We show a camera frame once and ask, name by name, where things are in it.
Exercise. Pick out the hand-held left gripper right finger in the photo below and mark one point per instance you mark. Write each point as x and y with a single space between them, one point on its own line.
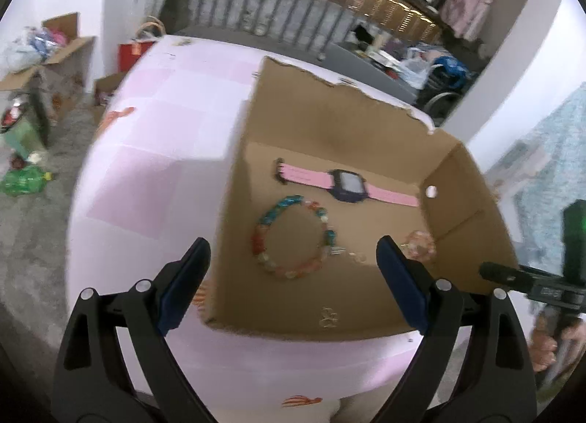
405 290

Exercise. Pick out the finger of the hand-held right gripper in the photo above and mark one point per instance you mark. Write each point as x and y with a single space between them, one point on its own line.
526 283

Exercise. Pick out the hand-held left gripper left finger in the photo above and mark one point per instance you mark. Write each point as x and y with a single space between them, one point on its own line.
183 290

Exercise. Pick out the silver bar charm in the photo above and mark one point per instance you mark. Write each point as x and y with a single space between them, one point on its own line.
337 251

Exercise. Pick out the gold looped pendant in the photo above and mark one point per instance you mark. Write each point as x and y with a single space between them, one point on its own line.
327 318

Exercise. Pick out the brown cardboard box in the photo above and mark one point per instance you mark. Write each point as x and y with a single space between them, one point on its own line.
366 139

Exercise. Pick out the person's right hand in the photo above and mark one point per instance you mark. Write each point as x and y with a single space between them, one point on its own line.
547 345

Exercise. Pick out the pink printed tablecloth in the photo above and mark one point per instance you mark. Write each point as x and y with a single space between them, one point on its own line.
146 184

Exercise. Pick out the green plastic bottle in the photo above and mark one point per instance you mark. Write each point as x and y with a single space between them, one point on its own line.
23 181

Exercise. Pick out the wheelchair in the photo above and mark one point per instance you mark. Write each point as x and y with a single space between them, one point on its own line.
444 88

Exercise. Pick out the blue bag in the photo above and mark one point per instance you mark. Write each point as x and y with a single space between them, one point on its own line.
451 66

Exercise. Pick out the small brown box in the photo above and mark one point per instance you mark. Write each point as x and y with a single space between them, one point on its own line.
107 91

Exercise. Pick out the grey cabinet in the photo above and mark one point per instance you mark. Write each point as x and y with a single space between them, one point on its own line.
366 70

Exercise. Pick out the white plastic bag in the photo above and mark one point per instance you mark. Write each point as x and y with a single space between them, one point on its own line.
414 66

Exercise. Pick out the green metal tin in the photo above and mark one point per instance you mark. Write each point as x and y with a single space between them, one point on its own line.
20 132

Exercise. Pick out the red gift bag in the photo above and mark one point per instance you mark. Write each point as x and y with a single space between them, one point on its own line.
137 49

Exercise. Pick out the open printed cardboard box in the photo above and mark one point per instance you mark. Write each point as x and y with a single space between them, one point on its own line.
59 70

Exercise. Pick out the pink hanging jacket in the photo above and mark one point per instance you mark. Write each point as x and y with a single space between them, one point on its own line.
469 8

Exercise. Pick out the tied plastic bag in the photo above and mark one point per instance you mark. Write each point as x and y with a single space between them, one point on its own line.
20 49

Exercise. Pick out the floral wall cloth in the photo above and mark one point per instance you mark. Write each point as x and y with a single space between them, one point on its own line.
549 166

